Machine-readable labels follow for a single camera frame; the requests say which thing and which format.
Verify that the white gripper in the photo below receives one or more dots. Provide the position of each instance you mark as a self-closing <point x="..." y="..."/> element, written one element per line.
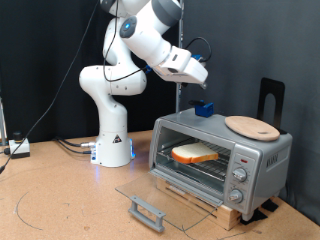
<point x="186" y="70"/>

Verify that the slice of white bread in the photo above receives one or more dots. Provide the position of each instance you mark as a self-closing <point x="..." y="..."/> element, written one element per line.
<point x="195" y="152"/>

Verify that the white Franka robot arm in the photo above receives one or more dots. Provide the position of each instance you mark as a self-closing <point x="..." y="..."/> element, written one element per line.
<point x="113" y="133"/>

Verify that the silver oven knob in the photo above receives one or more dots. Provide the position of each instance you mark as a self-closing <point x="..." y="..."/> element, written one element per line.
<point x="240" y="174"/>
<point x="235" y="195"/>

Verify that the silver toaster oven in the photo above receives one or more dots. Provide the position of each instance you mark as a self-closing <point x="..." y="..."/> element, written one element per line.
<point x="266" y="173"/>

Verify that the vertical aluminium pole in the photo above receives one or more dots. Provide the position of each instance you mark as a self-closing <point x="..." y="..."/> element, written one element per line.
<point x="178" y="96"/>

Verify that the black metal bookend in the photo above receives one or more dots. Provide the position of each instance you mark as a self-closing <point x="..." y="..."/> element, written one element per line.
<point x="266" y="88"/>

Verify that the round wooden cutting board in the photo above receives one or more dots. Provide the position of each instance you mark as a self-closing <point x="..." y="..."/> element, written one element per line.
<point x="253" y="128"/>

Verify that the wooden slatted crate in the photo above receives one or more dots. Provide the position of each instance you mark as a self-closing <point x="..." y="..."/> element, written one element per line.
<point x="230" y="216"/>

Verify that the black foam pad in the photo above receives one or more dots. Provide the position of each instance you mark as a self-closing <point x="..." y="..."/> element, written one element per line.
<point x="270" y="205"/>
<point x="253" y="216"/>

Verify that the white power adapter box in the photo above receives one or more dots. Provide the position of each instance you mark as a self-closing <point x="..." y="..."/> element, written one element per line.
<point x="19" y="146"/>

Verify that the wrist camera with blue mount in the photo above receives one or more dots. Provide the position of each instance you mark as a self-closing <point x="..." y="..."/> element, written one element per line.
<point x="197" y="58"/>

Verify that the thin aluminium frame post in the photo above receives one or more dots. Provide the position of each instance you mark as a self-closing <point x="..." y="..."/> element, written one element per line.
<point x="2" y="123"/>

